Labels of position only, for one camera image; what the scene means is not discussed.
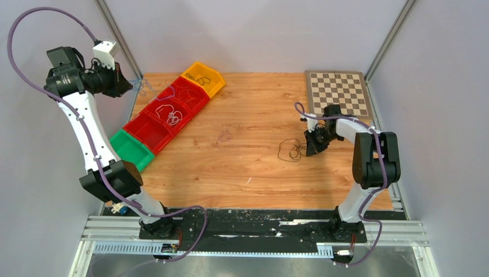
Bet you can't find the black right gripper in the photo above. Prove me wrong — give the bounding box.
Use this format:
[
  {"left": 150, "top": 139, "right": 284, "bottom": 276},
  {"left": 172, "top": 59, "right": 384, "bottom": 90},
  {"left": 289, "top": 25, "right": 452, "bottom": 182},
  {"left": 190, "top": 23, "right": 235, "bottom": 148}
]
[{"left": 304, "top": 126, "right": 341, "bottom": 157}]

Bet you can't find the blue wire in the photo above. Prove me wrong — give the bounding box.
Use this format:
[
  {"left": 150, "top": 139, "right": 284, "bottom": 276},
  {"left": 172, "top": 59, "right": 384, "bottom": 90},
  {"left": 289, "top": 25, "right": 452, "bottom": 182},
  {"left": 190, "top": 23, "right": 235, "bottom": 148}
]
[{"left": 130, "top": 78, "right": 176, "bottom": 103}]

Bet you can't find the brown wire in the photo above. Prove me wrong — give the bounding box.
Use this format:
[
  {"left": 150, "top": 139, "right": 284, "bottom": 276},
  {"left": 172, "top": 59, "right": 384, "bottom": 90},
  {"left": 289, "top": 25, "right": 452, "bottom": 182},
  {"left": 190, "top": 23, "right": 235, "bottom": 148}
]
[{"left": 277, "top": 138, "right": 309, "bottom": 163}]

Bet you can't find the white wire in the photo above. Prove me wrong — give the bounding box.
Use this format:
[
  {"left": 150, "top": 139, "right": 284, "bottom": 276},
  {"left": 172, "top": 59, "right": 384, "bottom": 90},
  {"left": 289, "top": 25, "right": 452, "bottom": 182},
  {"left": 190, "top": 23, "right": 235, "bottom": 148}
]
[{"left": 155, "top": 104, "right": 184, "bottom": 127}]

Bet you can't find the purple thin wire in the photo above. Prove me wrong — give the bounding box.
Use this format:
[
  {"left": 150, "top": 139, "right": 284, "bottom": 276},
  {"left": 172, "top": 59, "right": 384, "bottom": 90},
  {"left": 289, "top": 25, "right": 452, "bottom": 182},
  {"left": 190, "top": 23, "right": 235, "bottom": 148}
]
[{"left": 216, "top": 129, "right": 234, "bottom": 151}]

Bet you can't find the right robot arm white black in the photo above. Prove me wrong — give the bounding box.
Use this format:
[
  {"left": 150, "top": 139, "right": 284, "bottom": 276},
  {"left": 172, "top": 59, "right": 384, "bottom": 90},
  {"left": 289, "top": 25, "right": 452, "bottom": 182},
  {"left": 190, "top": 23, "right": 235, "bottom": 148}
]
[{"left": 295, "top": 102, "right": 401, "bottom": 241}]

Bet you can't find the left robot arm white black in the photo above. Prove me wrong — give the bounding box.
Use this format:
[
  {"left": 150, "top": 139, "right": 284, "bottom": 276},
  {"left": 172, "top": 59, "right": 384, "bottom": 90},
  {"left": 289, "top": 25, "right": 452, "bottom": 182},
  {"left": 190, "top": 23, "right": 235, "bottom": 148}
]
[{"left": 44, "top": 42, "right": 176, "bottom": 239}]

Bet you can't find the red plastic bin middle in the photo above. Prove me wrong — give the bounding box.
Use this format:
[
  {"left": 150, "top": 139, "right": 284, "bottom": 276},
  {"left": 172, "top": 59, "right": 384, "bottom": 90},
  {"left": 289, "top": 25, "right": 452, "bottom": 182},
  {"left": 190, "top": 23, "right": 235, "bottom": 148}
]
[{"left": 143, "top": 99, "right": 192, "bottom": 134}]

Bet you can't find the red plastic bin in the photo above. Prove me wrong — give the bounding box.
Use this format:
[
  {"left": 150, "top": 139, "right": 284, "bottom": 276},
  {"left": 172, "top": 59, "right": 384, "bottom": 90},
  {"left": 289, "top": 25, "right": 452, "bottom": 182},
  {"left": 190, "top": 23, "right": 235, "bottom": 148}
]
[
  {"left": 143, "top": 99, "right": 192, "bottom": 134},
  {"left": 162, "top": 77, "right": 210, "bottom": 116},
  {"left": 123, "top": 113, "right": 175, "bottom": 156}
]

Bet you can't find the red plastic bin near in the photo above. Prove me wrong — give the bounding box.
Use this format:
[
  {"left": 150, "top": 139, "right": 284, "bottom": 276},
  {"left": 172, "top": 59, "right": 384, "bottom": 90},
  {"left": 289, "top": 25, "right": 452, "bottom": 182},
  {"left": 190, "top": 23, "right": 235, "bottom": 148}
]
[{"left": 123, "top": 113, "right": 175, "bottom": 156}]

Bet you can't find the green plastic bin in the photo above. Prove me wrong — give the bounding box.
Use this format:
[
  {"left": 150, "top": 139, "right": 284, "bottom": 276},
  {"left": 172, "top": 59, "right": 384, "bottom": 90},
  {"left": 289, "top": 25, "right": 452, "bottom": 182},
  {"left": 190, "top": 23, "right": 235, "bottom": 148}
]
[{"left": 110, "top": 129, "right": 155, "bottom": 172}]

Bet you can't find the red plastic bin far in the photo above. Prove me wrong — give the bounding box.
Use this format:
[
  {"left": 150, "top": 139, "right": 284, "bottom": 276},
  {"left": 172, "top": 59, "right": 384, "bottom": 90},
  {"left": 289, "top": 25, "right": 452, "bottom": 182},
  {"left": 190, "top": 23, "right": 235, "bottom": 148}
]
[{"left": 162, "top": 77, "right": 210, "bottom": 116}]

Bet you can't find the wooden chessboard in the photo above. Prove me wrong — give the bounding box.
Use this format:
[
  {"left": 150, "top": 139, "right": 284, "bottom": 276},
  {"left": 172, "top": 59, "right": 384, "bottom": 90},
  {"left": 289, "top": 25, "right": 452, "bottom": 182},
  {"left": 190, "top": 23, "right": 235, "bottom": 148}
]
[{"left": 304, "top": 70, "right": 374, "bottom": 121}]

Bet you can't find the yellow plastic bin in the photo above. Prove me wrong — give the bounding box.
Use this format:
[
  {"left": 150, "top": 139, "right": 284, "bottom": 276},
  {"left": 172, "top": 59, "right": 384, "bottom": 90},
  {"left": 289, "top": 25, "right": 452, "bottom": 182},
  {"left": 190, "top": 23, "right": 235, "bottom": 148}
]
[{"left": 180, "top": 62, "right": 226, "bottom": 98}]

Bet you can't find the small white blue toy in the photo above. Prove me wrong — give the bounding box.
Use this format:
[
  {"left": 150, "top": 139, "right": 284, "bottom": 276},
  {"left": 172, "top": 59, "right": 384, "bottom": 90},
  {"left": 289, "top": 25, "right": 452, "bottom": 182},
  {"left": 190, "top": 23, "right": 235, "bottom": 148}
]
[{"left": 110, "top": 203, "right": 129, "bottom": 215}]

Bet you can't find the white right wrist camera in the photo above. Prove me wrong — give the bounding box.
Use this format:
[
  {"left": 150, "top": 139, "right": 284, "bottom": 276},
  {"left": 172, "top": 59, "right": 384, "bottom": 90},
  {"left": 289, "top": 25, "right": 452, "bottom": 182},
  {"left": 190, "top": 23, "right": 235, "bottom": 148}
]
[{"left": 300, "top": 114, "right": 319, "bottom": 133}]

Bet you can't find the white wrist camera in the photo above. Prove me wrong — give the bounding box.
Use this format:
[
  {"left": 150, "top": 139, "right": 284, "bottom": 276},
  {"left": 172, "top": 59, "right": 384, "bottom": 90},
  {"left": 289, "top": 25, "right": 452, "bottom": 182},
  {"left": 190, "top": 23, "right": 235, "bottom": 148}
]
[
  {"left": 92, "top": 40, "right": 119, "bottom": 70},
  {"left": 300, "top": 114, "right": 319, "bottom": 133}
]

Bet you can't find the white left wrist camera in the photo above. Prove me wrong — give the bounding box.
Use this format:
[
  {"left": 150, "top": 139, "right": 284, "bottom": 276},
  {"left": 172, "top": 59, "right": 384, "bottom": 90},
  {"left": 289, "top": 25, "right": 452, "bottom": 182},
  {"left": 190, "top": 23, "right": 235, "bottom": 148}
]
[{"left": 92, "top": 40, "right": 119, "bottom": 70}]

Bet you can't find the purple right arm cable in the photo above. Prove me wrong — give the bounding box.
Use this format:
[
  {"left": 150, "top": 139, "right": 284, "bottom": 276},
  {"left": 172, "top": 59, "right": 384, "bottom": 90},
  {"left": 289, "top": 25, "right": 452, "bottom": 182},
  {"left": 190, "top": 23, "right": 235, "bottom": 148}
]
[{"left": 294, "top": 102, "right": 388, "bottom": 267}]

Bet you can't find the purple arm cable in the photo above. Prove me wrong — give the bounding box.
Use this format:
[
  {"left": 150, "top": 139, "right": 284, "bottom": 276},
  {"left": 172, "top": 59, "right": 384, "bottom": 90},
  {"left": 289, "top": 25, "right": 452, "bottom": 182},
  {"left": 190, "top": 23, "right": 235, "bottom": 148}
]
[
  {"left": 6, "top": 6, "right": 209, "bottom": 263},
  {"left": 294, "top": 102, "right": 388, "bottom": 267}
]

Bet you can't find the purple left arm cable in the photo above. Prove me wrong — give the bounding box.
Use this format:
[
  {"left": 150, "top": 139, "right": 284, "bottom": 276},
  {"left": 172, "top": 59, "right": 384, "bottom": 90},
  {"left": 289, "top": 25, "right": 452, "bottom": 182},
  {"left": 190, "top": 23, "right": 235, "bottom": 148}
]
[{"left": 6, "top": 6, "right": 209, "bottom": 263}]

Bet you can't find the white slotted cable duct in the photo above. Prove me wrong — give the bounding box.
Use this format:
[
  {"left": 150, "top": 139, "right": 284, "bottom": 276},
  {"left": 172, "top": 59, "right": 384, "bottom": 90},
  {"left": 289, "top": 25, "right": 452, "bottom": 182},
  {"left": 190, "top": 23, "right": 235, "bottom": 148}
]
[{"left": 93, "top": 244, "right": 334, "bottom": 259}]

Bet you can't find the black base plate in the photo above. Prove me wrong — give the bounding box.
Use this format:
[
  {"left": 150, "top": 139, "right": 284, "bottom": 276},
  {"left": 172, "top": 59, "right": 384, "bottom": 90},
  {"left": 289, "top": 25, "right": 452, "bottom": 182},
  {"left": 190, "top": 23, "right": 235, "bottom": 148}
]
[{"left": 102, "top": 207, "right": 407, "bottom": 254}]

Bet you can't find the aluminium frame rail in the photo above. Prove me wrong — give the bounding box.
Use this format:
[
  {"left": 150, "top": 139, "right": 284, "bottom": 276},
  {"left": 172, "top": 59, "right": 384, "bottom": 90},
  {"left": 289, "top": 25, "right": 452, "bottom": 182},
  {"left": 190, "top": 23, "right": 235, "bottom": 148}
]
[{"left": 81, "top": 216, "right": 429, "bottom": 247}]

